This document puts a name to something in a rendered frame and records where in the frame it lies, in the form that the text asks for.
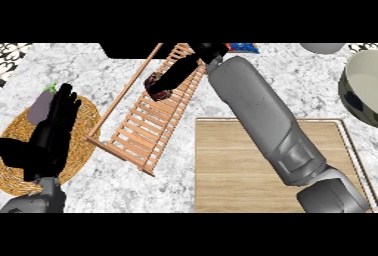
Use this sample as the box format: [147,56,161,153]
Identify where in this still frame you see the dark red cupcake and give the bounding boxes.
[143,71,174,102]

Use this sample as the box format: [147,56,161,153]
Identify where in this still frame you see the grey round object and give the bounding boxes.
[299,42,347,55]

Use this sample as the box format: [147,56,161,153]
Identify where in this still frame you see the round woven straw placemat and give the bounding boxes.
[0,94,103,198]

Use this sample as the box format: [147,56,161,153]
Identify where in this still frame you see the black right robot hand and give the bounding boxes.
[146,42,230,96]

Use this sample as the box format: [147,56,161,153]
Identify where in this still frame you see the wooden tray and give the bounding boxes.
[193,117,378,214]

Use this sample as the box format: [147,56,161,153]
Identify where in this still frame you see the wooden slatted tiered shelf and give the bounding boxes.
[84,42,208,178]

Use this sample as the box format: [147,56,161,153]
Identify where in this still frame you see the purple eggplant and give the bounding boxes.
[25,83,59,126]

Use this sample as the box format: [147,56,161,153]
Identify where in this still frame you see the blue and red packet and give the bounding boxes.
[225,42,261,55]

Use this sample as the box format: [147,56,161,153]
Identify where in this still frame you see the dark bowl with pale inside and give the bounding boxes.
[336,49,378,129]

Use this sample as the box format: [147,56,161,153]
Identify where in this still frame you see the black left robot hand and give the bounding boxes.
[0,83,82,183]

